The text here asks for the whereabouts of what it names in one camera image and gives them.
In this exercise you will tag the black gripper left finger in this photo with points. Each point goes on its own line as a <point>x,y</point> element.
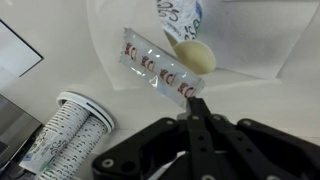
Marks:
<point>192,106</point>

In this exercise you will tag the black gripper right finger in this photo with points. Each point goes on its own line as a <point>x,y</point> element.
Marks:
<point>202,108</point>

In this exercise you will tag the white sachet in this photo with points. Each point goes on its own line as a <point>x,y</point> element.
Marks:
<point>160,69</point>

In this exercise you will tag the white plate under cups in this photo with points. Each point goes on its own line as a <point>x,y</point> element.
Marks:
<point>94,108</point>

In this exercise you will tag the stacked paper cups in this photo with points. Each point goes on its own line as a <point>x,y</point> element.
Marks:
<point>64,143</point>

